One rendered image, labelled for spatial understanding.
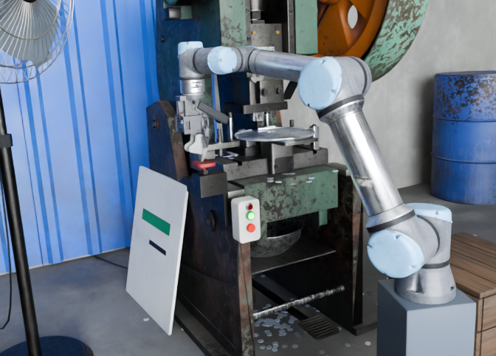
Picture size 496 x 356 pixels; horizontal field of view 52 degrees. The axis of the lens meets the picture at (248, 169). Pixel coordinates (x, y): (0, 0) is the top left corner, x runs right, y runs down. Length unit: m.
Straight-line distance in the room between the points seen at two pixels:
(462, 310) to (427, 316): 0.09
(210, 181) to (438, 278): 0.72
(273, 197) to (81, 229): 1.48
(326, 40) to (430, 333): 1.26
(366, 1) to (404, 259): 1.10
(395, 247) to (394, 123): 2.90
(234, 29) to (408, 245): 0.95
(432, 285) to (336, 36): 1.13
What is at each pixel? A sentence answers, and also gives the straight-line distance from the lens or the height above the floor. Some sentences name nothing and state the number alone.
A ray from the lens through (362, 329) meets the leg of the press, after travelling 2.10.
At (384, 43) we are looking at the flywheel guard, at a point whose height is 1.08.
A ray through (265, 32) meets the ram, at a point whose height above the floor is 1.14.
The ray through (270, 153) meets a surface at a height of 0.73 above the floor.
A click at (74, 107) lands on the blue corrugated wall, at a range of 2.83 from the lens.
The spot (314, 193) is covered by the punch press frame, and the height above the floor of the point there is 0.57.
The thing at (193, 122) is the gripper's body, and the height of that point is 0.87.
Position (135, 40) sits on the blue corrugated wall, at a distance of 2.93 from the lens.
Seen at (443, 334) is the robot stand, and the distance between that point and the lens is 1.39.
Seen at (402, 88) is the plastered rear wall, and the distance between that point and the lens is 4.06.
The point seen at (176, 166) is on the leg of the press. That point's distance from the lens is 2.05.
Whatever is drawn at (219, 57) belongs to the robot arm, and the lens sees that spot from 1.44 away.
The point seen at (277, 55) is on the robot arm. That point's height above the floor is 1.06.
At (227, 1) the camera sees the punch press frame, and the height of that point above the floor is 1.24.
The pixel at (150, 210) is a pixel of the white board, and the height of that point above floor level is 0.42.
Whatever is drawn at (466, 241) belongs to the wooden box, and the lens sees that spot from 2.09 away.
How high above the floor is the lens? 1.06
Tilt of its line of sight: 12 degrees down
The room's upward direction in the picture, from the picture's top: 3 degrees counter-clockwise
